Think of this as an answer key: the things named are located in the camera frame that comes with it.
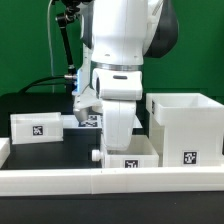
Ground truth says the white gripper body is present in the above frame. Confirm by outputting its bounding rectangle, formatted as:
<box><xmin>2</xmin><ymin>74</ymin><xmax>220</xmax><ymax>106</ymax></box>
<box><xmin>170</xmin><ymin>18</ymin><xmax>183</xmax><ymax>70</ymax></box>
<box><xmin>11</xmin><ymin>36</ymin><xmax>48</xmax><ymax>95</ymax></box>
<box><xmin>102</xmin><ymin>100</ymin><xmax>136</xmax><ymax>151</ymax></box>

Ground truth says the white front drawer tray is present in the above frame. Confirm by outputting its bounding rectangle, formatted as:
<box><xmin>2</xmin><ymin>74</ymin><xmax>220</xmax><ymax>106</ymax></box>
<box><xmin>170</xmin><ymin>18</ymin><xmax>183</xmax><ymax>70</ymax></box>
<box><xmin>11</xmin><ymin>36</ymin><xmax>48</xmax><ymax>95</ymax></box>
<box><xmin>92</xmin><ymin>135</ymin><xmax>159</xmax><ymax>168</ymax></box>

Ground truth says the white drawer tray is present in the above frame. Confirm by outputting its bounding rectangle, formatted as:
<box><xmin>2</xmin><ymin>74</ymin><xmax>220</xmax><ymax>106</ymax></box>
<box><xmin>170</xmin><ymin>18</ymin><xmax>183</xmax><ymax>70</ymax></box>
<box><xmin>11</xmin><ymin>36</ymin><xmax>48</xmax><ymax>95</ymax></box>
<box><xmin>92</xmin><ymin>135</ymin><xmax>159</xmax><ymax>168</ymax></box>
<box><xmin>10</xmin><ymin>112</ymin><xmax>63</xmax><ymax>144</ymax></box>

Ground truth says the white drawer cabinet box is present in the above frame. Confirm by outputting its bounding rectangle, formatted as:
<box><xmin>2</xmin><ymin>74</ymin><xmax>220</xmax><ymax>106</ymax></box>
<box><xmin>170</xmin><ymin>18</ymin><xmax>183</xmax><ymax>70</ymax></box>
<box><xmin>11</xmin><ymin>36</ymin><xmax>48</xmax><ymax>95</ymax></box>
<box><xmin>146</xmin><ymin>93</ymin><xmax>224</xmax><ymax>167</ymax></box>

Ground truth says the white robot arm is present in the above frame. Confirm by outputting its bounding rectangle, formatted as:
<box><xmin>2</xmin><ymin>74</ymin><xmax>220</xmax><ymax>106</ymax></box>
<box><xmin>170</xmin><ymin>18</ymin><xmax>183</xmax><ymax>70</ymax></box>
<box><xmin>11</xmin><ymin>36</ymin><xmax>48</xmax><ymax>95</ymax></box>
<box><xmin>73</xmin><ymin>0</ymin><xmax>178</xmax><ymax>150</ymax></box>

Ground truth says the white fiducial marker sheet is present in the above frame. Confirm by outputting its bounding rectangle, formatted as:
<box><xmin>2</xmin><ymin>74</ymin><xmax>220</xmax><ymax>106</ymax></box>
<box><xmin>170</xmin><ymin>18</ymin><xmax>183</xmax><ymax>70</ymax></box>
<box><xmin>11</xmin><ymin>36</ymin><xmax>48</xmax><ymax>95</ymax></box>
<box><xmin>60</xmin><ymin>114</ymin><xmax>144</xmax><ymax>130</ymax></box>

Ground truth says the black cable bundle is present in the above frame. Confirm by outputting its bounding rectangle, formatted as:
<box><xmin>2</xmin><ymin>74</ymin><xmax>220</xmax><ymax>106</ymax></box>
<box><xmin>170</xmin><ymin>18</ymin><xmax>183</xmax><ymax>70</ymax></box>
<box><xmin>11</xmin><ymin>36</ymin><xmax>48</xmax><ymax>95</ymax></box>
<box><xmin>18</xmin><ymin>75</ymin><xmax>75</xmax><ymax>94</ymax></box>

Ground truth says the white left barrier rail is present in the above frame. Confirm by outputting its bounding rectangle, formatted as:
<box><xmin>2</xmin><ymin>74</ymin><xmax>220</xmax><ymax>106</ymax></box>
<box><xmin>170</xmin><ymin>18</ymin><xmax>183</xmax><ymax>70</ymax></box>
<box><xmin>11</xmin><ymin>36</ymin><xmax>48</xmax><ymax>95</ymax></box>
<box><xmin>0</xmin><ymin>138</ymin><xmax>10</xmax><ymax>168</ymax></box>

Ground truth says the white barrier rail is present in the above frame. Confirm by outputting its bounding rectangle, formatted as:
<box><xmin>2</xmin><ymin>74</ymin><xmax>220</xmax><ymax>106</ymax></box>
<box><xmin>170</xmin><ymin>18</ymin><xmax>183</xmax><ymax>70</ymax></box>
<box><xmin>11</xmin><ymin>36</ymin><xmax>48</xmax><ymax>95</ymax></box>
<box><xmin>0</xmin><ymin>166</ymin><xmax>224</xmax><ymax>196</ymax></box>
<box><xmin>0</xmin><ymin>138</ymin><xmax>10</xmax><ymax>168</ymax></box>

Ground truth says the white front barrier rail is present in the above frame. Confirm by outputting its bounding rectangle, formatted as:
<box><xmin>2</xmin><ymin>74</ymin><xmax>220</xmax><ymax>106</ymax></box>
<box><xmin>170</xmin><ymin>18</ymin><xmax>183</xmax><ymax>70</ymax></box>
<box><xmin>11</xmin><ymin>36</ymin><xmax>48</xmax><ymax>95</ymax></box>
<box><xmin>0</xmin><ymin>166</ymin><xmax>224</xmax><ymax>196</ymax></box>

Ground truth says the white hanging cable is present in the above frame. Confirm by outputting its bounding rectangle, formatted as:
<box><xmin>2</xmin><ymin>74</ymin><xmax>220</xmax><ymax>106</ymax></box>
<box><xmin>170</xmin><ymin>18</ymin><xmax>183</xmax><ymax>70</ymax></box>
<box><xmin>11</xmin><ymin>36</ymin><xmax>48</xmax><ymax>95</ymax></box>
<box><xmin>46</xmin><ymin>0</ymin><xmax>57</xmax><ymax>94</ymax></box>

